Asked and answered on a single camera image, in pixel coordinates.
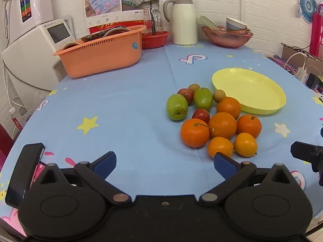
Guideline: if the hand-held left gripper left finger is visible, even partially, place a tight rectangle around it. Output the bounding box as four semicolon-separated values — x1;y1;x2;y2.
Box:
30;151;132;205

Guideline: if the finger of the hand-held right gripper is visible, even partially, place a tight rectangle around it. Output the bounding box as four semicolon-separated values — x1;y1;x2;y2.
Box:
290;141;323;173

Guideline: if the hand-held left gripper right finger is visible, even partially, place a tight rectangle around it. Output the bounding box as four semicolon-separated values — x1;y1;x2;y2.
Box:
199;152;301;206

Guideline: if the small yellow-orange tangerine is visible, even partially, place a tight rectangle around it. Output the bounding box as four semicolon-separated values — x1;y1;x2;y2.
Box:
234;132;258;157
207;137;234;159

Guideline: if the small red fruit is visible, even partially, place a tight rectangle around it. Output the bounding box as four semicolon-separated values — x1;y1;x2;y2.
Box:
192;108;211;124
177;88;194;105

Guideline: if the oval green fruit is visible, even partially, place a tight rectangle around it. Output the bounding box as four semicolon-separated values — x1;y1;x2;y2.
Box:
193;87;214;112

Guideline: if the large green fruit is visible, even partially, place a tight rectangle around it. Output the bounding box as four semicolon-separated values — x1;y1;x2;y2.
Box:
166;94;189;121

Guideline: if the yellow plastic plate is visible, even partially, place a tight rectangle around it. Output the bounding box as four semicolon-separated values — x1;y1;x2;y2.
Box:
212;68;287;115

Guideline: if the blue printed tablecloth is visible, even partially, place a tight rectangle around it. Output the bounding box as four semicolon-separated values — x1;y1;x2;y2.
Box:
0;40;323;232

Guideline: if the black adapter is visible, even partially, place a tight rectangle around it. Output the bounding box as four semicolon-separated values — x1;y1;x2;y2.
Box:
306;73;323;90

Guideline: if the white charger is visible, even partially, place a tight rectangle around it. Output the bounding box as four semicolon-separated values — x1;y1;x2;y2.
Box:
295;67;309;83

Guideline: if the patterned cloth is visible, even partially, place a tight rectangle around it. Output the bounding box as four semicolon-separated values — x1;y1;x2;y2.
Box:
267;55;298;76

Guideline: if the cardboard box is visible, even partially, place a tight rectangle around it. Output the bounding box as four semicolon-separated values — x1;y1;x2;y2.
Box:
281;44;323;75

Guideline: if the white bottle red label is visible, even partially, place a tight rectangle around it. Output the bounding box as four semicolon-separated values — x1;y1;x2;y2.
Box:
9;107;26;131

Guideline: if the dark red chair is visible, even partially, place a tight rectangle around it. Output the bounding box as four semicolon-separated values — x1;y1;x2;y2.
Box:
0;123;14;167

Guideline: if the orange plastic basket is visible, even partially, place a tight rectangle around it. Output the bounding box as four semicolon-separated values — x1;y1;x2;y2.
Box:
53;25;147;78

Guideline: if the pink gift bag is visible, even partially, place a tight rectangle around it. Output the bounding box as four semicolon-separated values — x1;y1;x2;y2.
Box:
310;4;323;61

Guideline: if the pink glass bowl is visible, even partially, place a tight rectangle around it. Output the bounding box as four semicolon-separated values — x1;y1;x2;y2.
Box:
201;26;254;49

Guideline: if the white appliance with screen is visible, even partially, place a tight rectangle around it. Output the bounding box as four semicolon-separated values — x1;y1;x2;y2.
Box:
2;15;76;92

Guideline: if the red plastic basket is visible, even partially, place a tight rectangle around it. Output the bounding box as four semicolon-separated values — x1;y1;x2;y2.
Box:
141;31;171;49

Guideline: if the blue and white cup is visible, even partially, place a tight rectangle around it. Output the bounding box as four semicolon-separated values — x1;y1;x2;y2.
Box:
225;17;248;31

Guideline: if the pale green plate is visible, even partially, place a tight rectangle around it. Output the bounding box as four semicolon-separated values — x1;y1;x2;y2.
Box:
199;15;222;31

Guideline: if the blue paper fan decoration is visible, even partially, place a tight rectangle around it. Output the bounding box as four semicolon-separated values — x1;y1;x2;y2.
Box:
298;0;319;22

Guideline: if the white thermos jug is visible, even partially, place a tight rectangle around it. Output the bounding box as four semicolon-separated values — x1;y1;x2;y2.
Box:
163;0;198;46

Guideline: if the white water purifier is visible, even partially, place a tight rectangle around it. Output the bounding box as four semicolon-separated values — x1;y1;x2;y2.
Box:
2;0;55;48

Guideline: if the white cable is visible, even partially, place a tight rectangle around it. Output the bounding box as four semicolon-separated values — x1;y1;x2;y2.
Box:
285;52;307;71

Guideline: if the wall calendar poster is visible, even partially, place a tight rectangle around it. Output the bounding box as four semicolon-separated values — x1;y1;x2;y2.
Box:
83;0;161;29

